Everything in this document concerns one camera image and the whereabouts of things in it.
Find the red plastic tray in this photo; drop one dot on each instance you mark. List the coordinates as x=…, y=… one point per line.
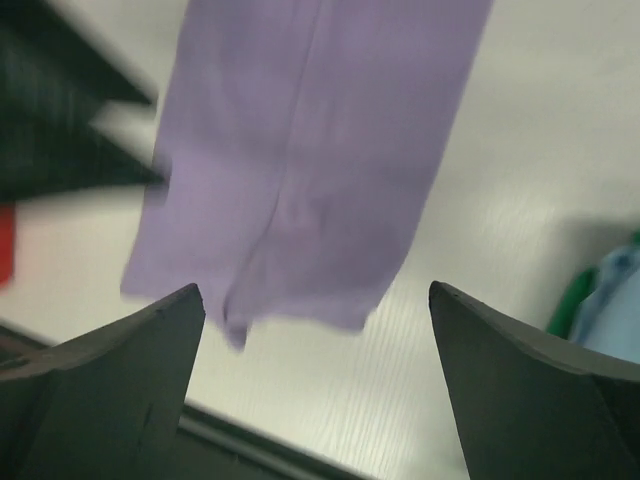
x=7, y=243

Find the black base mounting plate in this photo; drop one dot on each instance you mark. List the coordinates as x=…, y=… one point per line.
x=208, y=447

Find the green folded t shirt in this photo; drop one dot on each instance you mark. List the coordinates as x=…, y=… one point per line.
x=563, y=317

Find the light blue folded t shirt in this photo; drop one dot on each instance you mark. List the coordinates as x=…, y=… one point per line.
x=607, y=320

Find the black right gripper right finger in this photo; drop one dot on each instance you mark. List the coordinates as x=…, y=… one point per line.
x=529, y=405

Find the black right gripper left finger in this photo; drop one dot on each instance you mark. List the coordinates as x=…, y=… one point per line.
x=104, y=405

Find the lilac t shirt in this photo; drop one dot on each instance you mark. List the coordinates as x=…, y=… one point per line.
x=302, y=139

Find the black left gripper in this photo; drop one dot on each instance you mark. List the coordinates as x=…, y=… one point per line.
x=54, y=82

